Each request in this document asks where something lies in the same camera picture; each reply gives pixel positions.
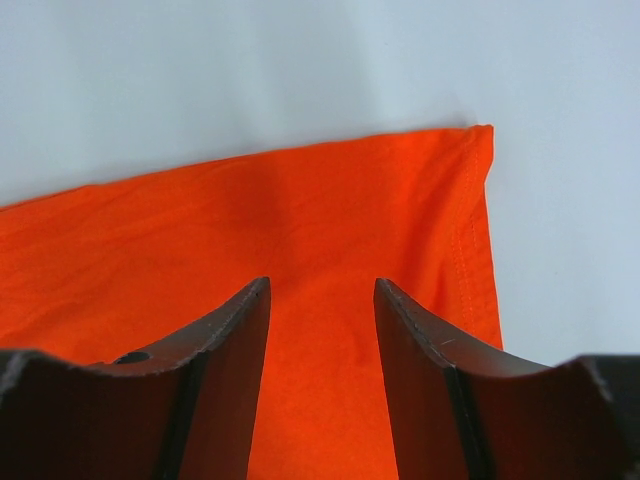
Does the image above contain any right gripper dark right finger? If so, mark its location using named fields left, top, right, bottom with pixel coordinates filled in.
left=374, top=279, right=639, bottom=479

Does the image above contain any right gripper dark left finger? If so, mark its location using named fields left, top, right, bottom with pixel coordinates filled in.
left=1, top=277, right=271, bottom=479

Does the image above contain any orange t-shirt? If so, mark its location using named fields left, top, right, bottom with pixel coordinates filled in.
left=1, top=125, right=502, bottom=479

